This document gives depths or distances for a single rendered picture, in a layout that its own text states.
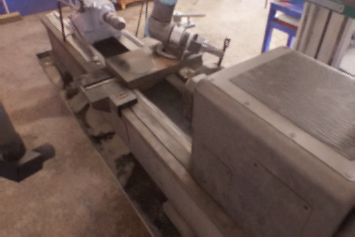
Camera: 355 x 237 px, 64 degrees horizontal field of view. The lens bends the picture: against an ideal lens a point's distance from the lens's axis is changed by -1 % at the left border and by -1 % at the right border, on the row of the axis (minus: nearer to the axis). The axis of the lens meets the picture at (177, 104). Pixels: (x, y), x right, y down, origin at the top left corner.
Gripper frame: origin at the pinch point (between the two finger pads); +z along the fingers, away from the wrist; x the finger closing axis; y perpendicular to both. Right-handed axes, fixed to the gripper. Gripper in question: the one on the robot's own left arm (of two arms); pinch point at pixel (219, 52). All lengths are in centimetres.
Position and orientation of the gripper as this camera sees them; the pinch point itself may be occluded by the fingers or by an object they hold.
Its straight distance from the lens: 126.1
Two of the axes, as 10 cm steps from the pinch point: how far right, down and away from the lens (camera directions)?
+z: 9.3, 3.6, -0.3
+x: 1.9, -4.0, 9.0
